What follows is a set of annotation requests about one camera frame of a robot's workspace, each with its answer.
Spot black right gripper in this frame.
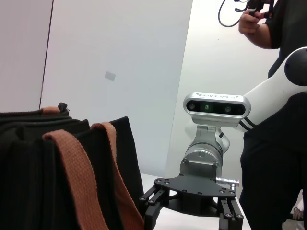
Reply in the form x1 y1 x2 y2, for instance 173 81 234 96
139 173 245 230

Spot black food bag brown straps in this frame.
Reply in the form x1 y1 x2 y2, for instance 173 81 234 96
0 102 145 230

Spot black handheld controller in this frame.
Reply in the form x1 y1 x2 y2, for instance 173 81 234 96
247 0 275 20

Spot person's bare forearm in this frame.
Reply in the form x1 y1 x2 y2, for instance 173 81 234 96
247 23 274 50

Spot person's bare hand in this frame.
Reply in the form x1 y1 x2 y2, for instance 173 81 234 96
238 9 262 35

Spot person in black clothes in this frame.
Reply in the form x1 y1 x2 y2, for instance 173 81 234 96
239 0 307 230

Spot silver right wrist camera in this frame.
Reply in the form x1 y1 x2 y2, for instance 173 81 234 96
183 92 251 127

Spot thin black controller cable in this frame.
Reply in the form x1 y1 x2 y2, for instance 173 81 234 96
217 0 250 27

